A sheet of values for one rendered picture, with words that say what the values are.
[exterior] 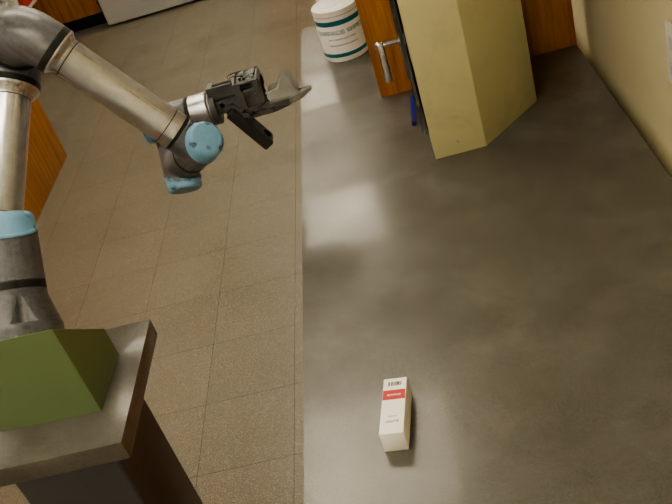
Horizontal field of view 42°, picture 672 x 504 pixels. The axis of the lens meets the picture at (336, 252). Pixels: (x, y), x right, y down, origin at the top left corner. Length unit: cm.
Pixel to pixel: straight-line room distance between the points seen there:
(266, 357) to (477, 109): 146
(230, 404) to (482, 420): 172
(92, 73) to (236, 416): 146
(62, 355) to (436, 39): 92
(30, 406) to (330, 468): 57
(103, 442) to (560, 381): 74
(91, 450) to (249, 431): 133
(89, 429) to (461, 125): 95
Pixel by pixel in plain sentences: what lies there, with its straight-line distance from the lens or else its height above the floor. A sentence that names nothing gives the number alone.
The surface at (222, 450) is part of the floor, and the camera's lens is 279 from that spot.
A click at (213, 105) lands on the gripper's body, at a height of 118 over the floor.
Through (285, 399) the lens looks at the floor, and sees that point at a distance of 285.
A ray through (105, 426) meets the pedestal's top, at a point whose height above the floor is 94.
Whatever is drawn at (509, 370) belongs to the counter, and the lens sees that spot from 135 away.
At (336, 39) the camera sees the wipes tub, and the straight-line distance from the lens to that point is 247.
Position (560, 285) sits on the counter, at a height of 94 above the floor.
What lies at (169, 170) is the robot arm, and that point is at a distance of 185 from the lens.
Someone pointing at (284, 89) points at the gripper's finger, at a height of 117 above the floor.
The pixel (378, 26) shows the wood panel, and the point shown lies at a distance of 215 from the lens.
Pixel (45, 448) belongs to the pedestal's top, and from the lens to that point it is 158.
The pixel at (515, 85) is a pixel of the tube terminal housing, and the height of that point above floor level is 101.
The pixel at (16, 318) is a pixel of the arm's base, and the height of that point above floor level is 113.
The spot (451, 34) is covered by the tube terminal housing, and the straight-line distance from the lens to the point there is 178.
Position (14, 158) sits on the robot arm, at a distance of 178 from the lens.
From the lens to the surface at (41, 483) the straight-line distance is 170.
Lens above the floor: 188
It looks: 33 degrees down
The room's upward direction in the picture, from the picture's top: 19 degrees counter-clockwise
